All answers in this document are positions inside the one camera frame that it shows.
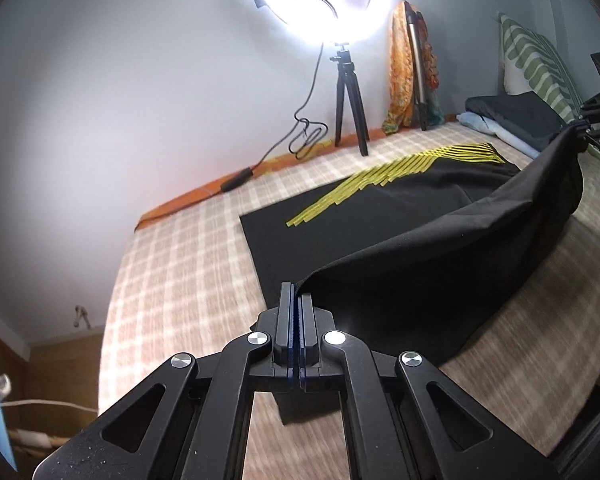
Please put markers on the green striped white pillow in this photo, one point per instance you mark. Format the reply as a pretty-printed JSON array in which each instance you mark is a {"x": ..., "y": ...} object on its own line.
[{"x": 531, "y": 63}]

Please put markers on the black shorts yellow stripes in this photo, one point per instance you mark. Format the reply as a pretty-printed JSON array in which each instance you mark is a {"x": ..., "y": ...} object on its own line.
[{"x": 423, "y": 262}]

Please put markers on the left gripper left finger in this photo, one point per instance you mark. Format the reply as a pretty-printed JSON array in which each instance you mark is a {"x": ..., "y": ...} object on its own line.
[{"x": 188, "y": 419}]

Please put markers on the wooden chair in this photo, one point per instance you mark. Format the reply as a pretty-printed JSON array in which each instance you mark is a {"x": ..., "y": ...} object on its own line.
[{"x": 38, "y": 441}]

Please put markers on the small black tripod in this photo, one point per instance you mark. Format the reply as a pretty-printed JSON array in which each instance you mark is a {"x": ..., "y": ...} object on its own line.
[{"x": 347, "y": 85}]

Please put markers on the orange patterned scarf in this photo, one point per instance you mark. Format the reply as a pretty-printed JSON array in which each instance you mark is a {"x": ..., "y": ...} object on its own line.
[{"x": 401, "y": 109}]

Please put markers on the folded blue garment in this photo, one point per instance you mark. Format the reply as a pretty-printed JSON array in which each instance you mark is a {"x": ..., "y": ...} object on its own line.
[{"x": 490, "y": 127}]

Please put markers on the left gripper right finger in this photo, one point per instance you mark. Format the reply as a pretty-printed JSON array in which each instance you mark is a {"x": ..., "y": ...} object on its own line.
[{"x": 402, "y": 417}]

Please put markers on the silver folded tripod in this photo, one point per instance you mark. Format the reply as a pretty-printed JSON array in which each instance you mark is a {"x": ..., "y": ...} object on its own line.
[{"x": 420, "y": 88}]

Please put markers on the checkered beige bed blanket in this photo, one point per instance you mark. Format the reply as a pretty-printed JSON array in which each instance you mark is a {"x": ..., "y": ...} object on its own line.
[{"x": 189, "y": 284}]

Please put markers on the folded black garment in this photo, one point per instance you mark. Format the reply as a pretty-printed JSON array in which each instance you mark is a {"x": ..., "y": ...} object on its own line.
[{"x": 526, "y": 116}]

